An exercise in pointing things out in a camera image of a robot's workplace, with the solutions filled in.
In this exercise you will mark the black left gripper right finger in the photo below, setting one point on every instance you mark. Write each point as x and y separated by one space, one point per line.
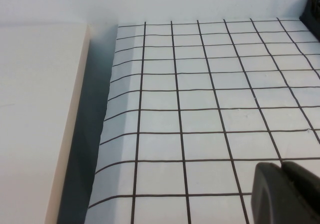
307 194

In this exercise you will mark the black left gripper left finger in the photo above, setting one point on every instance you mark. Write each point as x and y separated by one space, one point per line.
270 196

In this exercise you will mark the white black-grid table cloth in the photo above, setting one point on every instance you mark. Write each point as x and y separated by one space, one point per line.
200 109

